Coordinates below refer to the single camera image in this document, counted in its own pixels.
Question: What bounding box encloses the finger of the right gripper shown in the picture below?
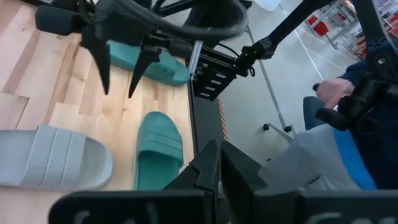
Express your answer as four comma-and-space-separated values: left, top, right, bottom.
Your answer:
79, 30, 112, 96
127, 45, 162, 99

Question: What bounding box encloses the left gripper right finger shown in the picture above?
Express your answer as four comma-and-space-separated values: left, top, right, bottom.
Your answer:
220, 141, 398, 224

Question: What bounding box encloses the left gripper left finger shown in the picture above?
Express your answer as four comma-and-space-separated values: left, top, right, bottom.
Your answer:
48, 139, 223, 224

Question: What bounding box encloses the green rubber slide sandal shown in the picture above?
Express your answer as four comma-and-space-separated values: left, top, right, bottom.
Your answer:
133, 111, 185, 191
107, 40, 191, 87

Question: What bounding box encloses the white metal stand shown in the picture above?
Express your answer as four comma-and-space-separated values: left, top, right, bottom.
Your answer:
245, 26, 298, 146

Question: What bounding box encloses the person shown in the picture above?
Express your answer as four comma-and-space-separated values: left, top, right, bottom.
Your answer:
257, 37, 398, 191

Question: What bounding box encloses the blue chair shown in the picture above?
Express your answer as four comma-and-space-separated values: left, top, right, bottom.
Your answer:
303, 95, 379, 191

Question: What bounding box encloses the person's hand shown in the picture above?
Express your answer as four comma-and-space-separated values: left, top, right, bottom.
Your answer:
315, 77, 356, 110

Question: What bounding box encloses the black aluminium table frame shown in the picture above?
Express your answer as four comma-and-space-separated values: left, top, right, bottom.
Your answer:
185, 39, 253, 156

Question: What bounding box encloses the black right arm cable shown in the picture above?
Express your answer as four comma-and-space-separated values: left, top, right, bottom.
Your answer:
113, 0, 249, 41

